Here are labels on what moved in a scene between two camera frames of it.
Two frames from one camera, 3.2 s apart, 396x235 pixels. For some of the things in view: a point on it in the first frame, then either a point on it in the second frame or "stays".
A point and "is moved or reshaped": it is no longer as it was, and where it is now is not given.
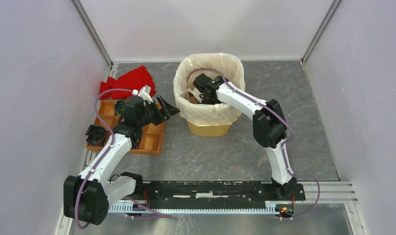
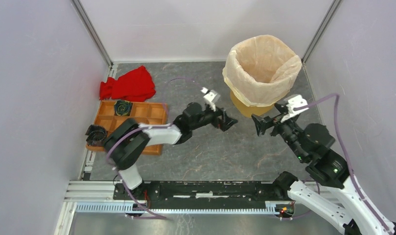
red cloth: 134,80 stays
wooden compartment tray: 151,139 stays
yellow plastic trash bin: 211,130 is moved or reshaped
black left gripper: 162,115 -> 219,123
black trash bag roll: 96,135 stays
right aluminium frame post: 321,30 stays
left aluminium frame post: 92,33 stays
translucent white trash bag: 220,113 -> 260,70
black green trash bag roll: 120,106 stays
